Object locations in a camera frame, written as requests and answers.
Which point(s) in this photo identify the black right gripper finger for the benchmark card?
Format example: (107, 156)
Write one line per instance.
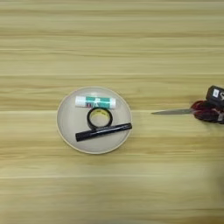
(221, 118)
(215, 106)

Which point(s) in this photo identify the black tape roll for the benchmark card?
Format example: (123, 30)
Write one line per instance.
(89, 119)

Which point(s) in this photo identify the beige round plate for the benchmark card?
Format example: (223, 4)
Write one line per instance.
(70, 125)

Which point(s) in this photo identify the black marker pen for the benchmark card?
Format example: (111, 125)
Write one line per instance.
(99, 132)

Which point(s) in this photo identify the black box white label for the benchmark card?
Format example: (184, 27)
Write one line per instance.
(215, 94)

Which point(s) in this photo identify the white green glue stick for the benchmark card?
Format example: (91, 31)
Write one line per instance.
(96, 102)

